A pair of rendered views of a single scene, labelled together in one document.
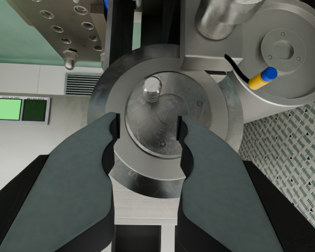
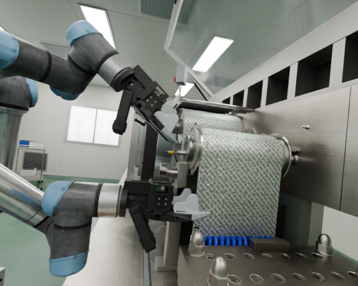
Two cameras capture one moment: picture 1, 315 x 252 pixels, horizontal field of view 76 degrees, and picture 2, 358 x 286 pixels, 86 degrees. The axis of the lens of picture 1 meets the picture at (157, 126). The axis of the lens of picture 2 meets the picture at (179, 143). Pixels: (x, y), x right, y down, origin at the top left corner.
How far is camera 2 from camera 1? 51 cm
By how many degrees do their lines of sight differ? 76
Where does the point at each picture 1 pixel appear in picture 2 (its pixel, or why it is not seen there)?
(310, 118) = not seen: hidden behind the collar
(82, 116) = (355, 190)
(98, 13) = (251, 240)
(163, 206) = (290, 110)
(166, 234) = (291, 91)
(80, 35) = (308, 263)
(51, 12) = (290, 273)
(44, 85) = not seen: outside the picture
